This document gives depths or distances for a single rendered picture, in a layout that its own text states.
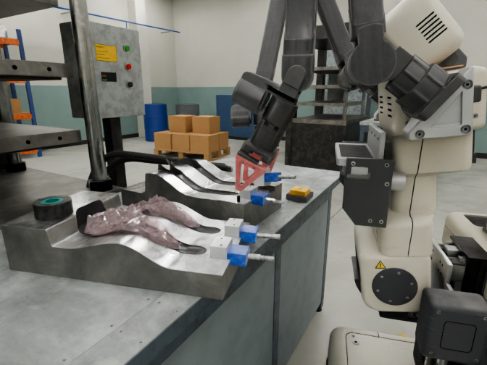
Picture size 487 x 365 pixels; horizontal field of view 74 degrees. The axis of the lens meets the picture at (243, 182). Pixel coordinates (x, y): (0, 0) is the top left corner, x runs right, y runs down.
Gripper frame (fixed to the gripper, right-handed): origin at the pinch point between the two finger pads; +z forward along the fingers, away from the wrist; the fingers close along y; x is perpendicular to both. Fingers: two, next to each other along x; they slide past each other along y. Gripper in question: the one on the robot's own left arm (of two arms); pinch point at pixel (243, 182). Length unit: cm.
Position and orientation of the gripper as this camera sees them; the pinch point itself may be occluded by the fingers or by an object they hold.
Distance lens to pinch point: 70.9
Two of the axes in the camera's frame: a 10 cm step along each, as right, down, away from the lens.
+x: 8.7, 4.8, -0.8
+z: -4.3, 8.4, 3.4
